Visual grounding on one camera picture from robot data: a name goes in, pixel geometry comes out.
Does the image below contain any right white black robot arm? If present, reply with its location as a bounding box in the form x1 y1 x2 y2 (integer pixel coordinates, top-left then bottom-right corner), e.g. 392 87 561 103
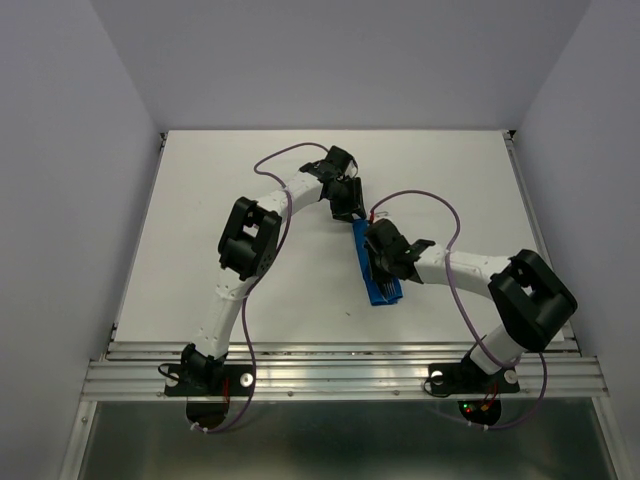
363 219 578 397

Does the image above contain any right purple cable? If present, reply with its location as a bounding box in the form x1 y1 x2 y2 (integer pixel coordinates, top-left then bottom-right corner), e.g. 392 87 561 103
369 189 547 432

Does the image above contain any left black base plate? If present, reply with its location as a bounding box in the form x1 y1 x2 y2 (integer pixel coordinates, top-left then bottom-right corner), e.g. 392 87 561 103
157 363 255 398

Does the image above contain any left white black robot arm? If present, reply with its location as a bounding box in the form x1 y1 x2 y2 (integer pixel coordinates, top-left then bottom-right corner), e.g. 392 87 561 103
179 146 366 394

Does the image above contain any silver fork black handle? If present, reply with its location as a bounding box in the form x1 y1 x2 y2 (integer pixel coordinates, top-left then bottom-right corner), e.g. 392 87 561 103
380 282 397 302

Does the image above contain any blue satin napkin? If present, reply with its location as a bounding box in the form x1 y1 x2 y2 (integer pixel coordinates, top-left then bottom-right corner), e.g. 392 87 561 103
352 219 403 306

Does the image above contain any aluminium frame rail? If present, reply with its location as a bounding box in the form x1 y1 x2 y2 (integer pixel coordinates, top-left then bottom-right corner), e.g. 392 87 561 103
61 130 629 479

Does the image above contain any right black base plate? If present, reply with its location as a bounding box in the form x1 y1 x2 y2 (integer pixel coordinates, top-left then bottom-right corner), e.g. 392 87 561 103
425 361 520 396

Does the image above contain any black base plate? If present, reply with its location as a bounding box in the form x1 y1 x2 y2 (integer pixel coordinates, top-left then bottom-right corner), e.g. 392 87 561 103
157 363 255 398
425 361 520 396

